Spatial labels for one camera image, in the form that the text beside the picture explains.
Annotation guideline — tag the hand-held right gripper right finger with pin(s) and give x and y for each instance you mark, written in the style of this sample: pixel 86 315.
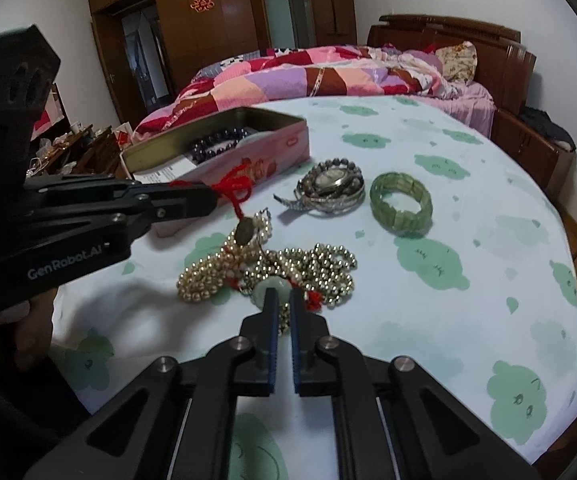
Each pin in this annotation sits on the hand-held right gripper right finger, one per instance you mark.
pixel 296 350

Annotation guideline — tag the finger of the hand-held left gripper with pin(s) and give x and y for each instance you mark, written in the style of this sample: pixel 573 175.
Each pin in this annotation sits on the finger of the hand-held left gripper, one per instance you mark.
pixel 183 209
pixel 178 191

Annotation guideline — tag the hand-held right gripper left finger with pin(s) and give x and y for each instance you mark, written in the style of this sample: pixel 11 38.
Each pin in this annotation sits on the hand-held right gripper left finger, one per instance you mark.
pixel 270 350

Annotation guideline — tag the pink tin box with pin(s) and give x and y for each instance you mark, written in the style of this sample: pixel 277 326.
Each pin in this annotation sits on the pink tin box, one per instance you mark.
pixel 278 150

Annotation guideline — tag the person's left hand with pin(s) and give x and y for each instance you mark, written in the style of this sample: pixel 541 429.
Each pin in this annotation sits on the person's left hand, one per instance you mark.
pixel 31 335

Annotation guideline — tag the television with patchwork cover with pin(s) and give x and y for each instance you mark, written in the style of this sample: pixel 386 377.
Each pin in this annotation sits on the television with patchwork cover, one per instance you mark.
pixel 51 115

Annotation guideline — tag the red and white paper bag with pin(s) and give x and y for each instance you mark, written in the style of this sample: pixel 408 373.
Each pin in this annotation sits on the red and white paper bag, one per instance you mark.
pixel 124 136

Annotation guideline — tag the wooden dresser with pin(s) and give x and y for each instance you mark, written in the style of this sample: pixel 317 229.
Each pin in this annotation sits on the wooden dresser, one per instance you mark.
pixel 98 152

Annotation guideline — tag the silver bangle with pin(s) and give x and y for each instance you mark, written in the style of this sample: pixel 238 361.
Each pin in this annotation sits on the silver bangle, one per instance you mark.
pixel 328 211

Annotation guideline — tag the silver wristwatch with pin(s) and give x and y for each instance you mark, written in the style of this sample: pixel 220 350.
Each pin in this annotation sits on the silver wristwatch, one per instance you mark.
pixel 329 178

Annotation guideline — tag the patchwork quilt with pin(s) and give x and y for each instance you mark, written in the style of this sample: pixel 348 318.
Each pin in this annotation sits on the patchwork quilt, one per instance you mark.
pixel 278 77

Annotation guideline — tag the wooden wardrobe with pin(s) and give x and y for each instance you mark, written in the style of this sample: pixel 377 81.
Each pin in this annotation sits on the wooden wardrobe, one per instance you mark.
pixel 218 35

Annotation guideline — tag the pink bed sheet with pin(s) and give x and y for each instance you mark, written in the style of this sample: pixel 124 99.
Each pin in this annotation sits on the pink bed sheet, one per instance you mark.
pixel 473 105

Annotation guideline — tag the wooden nightstand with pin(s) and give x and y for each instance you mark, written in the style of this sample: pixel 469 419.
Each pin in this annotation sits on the wooden nightstand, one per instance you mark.
pixel 528 155

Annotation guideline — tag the floral pillow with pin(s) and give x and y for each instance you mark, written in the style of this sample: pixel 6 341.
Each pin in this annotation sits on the floral pillow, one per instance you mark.
pixel 458 60

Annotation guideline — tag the dark clothing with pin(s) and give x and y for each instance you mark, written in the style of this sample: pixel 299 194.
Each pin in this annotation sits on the dark clothing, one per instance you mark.
pixel 548 127

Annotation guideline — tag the wooden headboard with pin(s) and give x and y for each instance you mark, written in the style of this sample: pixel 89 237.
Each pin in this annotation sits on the wooden headboard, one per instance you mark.
pixel 508 60

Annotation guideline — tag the red wall decoration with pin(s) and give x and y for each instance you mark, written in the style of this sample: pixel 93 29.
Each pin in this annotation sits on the red wall decoration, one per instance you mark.
pixel 202 2

